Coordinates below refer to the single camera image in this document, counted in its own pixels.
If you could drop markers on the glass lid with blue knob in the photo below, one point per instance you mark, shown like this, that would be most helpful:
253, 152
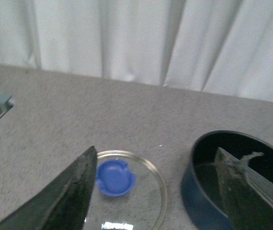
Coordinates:
129, 194

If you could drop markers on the dark blue saucepan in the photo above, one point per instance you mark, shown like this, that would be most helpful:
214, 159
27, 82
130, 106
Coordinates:
199, 186

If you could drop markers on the white curtain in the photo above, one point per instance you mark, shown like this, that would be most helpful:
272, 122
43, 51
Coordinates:
217, 46

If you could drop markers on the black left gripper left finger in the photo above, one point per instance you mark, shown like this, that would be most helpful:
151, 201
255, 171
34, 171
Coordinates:
63, 204

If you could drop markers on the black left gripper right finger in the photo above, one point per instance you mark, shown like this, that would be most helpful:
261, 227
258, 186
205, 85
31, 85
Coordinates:
247, 196

